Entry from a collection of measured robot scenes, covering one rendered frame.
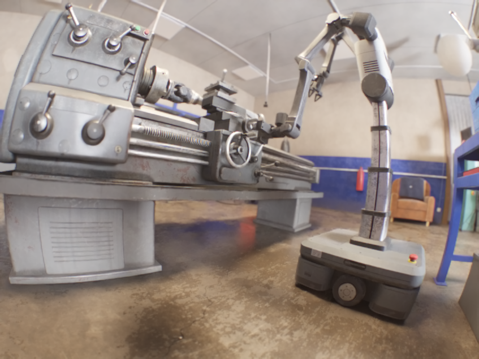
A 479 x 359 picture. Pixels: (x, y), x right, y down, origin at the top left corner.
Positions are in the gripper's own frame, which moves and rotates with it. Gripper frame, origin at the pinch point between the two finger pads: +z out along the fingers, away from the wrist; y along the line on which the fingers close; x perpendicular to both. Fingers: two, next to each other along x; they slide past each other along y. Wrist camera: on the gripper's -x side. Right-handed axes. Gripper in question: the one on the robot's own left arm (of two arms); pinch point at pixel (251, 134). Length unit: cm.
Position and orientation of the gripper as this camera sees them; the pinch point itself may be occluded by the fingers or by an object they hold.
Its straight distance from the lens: 110.4
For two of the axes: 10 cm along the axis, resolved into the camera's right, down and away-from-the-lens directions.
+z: -7.4, -0.8, 6.7
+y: -1.9, 9.8, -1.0
